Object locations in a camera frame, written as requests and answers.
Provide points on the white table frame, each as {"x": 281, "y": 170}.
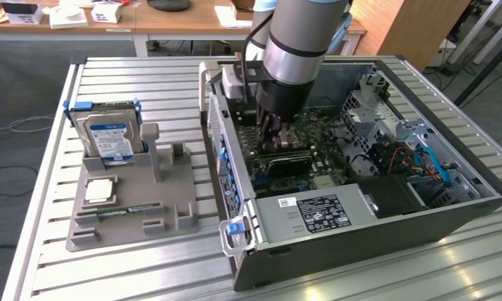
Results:
{"x": 499, "y": 34}

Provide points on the white floor device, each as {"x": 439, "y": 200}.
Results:
{"x": 444, "y": 50}

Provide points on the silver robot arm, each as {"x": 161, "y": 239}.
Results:
{"x": 301, "y": 37}

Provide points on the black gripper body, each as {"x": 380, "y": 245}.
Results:
{"x": 285, "y": 100}

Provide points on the white paper stack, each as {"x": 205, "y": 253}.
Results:
{"x": 233, "y": 19}

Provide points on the black open PC case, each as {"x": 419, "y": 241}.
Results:
{"x": 360, "y": 251}

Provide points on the clean silver CPU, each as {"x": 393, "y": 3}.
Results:
{"x": 98, "y": 191}

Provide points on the white box with black lid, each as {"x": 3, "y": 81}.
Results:
{"x": 23, "y": 19}

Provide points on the blue slot retention clip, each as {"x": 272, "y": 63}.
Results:
{"x": 223, "y": 156}

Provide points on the blue expansion slot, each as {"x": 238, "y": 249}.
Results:
{"x": 260, "y": 180}

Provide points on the wooden desk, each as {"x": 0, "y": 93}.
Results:
{"x": 30, "y": 27}
{"x": 185, "y": 22}

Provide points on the grey power supply unit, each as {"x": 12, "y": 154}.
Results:
{"x": 276, "y": 225}

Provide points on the flat white box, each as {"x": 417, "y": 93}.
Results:
{"x": 67, "y": 22}

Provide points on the green motherboard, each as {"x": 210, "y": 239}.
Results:
{"x": 326, "y": 156}

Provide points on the black round monitor base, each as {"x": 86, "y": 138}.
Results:
{"x": 170, "y": 4}

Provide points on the white box with dark print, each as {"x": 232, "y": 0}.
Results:
{"x": 107, "y": 15}

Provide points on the silver disk bay cage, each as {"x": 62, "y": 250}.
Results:
{"x": 366, "y": 125}

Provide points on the brown cardboard box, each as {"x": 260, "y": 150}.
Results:
{"x": 241, "y": 4}

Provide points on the grey plastic parts rack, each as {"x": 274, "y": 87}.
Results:
{"x": 150, "y": 194}

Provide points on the blue case release tab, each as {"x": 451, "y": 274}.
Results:
{"x": 234, "y": 228}

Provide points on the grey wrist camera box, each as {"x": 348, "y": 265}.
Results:
{"x": 234, "y": 84}

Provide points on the hard disk with blue label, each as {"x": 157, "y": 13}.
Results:
{"x": 109, "y": 138}

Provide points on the wooden cabinet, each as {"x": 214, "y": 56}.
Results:
{"x": 423, "y": 31}

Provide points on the small silver chipset heatsink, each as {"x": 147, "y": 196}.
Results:
{"x": 326, "y": 182}

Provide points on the blue plastic disk carrier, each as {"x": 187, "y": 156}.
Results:
{"x": 82, "y": 106}

